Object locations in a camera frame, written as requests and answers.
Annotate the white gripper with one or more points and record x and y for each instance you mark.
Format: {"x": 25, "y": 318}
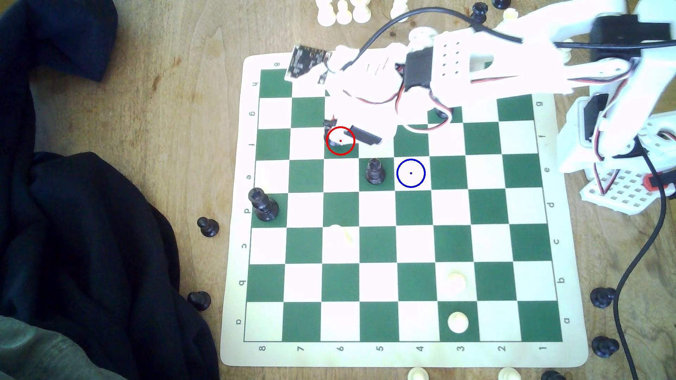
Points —
{"x": 366, "y": 135}

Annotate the black chess pawn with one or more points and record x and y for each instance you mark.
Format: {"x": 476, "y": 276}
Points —
{"x": 605, "y": 346}
{"x": 334, "y": 141}
{"x": 552, "y": 376}
{"x": 500, "y": 3}
{"x": 208, "y": 227}
{"x": 479, "y": 10}
{"x": 602, "y": 297}
{"x": 442, "y": 112}
{"x": 199, "y": 300}

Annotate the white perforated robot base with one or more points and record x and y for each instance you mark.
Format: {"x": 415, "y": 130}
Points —
{"x": 628, "y": 192}

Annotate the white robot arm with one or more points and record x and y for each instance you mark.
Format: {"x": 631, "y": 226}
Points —
{"x": 475, "y": 63}

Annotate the white chess pawn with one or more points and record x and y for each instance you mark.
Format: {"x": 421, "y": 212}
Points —
{"x": 508, "y": 373}
{"x": 400, "y": 8}
{"x": 326, "y": 13}
{"x": 458, "y": 322}
{"x": 344, "y": 11}
{"x": 509, "y": 15}
{"x": 455, "y": 282}
{"x": 418, "y": 374}
{"x": 340, "y": 235}
{"x": 362, "y": 10}

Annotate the black chess king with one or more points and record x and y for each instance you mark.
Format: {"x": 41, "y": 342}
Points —
{"x": 263, "y": 205}

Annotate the green and white chess mat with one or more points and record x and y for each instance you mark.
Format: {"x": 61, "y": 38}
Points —
{"x": 412, "y": 248}

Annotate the red clamp piece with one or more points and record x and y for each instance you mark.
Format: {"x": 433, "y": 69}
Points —
{"x": 650, "y": 181}

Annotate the black pawn on board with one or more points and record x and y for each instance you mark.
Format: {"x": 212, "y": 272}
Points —
{"x": 375, "y": 171}

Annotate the dark navy cloth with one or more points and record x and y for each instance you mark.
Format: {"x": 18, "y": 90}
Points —
{"x": 79, "y": 221}

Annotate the grey cloth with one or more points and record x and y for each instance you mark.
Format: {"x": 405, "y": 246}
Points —
{"x": 42, "y": 353}

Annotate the bare camera circuit board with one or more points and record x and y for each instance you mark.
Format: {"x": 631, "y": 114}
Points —
{"x": 303, "y": 60}

